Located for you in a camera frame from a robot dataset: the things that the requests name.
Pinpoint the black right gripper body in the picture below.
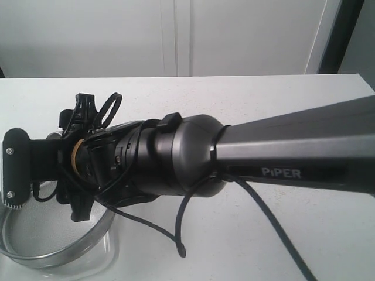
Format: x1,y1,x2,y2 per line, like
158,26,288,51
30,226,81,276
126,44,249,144
58,121,141,205

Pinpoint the round steel mesh sieve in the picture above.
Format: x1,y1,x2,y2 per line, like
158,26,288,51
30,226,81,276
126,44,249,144
1,198,115,269

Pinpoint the small stainless steel cup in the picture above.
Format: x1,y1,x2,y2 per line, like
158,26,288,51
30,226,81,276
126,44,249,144
46,132,62,140

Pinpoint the clear glass bowl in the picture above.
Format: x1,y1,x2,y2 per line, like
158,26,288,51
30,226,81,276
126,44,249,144
1,225,117,280

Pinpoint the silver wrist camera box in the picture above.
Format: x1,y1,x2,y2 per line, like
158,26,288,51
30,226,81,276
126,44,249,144
2,128,31,210

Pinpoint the black camera cable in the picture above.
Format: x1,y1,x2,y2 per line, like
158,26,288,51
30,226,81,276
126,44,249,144
32,92,317,281

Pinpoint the dark vertical post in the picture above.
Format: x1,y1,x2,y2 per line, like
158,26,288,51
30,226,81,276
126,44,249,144
318,0,364,74

